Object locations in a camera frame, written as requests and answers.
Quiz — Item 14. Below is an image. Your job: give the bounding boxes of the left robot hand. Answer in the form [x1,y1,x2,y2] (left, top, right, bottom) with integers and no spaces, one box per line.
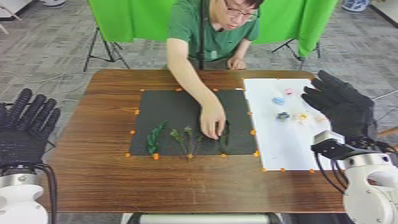
[0,88,63,168]

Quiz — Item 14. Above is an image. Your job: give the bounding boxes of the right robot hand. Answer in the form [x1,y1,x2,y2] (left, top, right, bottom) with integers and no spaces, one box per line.
[301,69,379,140]

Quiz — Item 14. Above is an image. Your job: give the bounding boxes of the dark mat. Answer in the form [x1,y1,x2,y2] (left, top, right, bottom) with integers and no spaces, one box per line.
[129,89,262,157]

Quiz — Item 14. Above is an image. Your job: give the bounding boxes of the person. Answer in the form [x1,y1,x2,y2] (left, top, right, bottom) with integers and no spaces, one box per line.
[166,0,267,141]

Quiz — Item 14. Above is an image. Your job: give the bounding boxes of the white sheet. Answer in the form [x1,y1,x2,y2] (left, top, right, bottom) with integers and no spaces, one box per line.
[242,78,335,173]

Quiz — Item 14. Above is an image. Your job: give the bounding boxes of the black tripod stand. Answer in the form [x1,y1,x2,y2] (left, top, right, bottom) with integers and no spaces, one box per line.
[82,27,132,73]
[271,37,326,71]

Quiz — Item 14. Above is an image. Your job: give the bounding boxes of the green sprig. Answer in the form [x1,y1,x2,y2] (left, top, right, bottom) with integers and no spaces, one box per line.
[184,125,205,155]
[146,121,169,156]
[169,128,191,155]

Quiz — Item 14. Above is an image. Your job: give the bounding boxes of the black upright pole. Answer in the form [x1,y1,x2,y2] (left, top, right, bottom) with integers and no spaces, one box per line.
[198,0,210,71]

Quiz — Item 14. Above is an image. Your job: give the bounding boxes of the pale grey bar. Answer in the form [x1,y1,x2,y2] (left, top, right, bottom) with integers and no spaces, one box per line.
[127,213,285,224]

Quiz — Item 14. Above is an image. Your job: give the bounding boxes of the black cable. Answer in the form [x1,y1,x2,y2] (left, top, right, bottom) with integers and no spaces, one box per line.
[34,163,61,224]
[313,151,351,195]

